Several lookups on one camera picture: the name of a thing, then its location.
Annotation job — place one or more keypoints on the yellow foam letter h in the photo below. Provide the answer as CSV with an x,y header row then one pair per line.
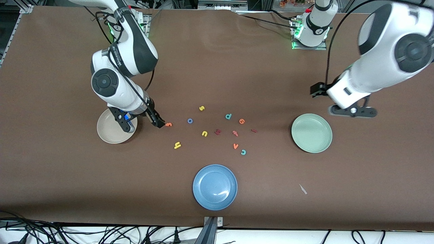
x,y
177,146

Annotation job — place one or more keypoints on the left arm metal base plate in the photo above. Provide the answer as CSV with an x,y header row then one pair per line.
x,y
310,48

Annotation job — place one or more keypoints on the green plate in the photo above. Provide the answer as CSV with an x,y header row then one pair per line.
x,y
312,133

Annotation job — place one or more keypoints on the beige plate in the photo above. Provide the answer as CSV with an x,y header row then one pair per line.
x,y
108,132

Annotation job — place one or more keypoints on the blue plate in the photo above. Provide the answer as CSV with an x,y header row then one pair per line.
x,y
215,187

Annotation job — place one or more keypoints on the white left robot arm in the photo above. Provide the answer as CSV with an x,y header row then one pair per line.
x,y
390,40

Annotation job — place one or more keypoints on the aluminium corner bracket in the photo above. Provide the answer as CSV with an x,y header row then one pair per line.
x,y
26,8

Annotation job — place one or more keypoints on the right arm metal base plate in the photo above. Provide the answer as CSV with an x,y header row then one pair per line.
x,y
147,23

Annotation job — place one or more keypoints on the white paper scrap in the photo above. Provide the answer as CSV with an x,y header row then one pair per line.
x,y
302,189

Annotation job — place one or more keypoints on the brown paper table cover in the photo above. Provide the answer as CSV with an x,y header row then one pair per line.
x,y
217,67

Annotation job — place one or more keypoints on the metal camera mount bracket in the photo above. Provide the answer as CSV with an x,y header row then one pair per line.
x,y
210,230

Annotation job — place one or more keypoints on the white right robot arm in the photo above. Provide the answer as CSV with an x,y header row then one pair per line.
x,y
135,51

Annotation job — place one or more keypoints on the orange flowers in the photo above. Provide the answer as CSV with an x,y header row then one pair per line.
x,y
291,2

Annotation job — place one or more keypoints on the grey device box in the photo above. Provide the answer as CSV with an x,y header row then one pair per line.
x,y
222,4

